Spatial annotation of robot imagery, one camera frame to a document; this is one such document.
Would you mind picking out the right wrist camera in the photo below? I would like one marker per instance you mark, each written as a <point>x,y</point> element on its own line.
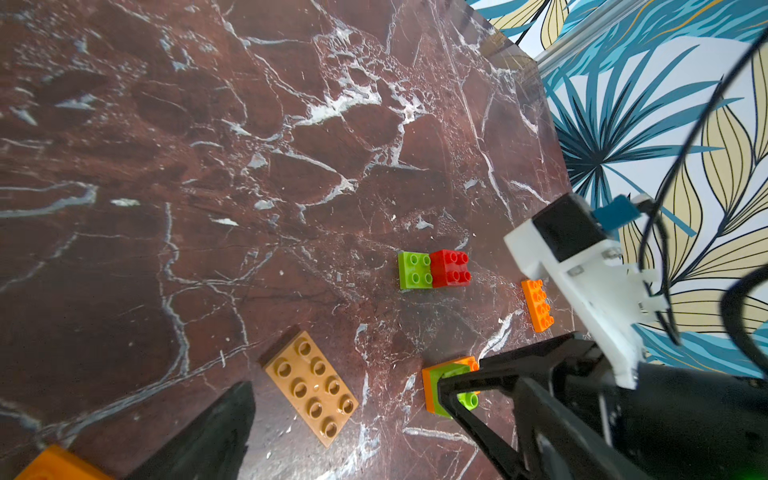
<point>566,244</point>

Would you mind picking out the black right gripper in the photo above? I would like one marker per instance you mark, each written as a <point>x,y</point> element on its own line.
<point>676,423</point>

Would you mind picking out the aluminium corner post right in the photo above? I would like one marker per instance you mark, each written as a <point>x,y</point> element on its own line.
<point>602,16</point>

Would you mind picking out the long green lego brick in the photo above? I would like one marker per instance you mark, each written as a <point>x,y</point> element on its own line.
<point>414,270</point>

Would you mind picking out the tan lego brick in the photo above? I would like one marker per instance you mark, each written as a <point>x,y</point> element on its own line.
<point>306,378</point>

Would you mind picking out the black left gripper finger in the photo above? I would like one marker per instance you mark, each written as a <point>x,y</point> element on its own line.
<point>212,446</point>

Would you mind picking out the small orange lego brick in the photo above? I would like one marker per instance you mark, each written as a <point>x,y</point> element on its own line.
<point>539,309</point>

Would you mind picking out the red lego brick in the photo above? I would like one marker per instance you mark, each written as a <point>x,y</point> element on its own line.
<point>449,268</point>

